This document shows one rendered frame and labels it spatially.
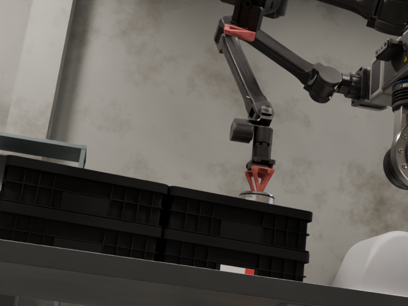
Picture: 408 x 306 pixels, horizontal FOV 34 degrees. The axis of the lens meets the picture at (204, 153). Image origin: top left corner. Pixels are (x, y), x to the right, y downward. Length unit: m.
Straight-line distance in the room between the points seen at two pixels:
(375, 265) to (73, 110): 2.62
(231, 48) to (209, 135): 3.34
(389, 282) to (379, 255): 0.19
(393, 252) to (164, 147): 1.97
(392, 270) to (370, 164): 1.36
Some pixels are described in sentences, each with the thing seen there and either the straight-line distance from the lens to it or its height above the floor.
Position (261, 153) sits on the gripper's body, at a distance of 1.96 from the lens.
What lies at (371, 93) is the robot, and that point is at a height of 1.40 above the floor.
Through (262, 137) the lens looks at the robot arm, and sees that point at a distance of 1.98.
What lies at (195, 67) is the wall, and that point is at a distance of 5.69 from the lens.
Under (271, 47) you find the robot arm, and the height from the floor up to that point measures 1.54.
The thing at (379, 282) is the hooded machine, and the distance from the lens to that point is 4.76.
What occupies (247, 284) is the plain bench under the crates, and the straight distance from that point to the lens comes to 1.31.
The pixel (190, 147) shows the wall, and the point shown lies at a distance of 5.45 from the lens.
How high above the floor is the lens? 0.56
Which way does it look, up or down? 16 degrees up
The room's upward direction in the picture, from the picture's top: 7 degrees clockwise
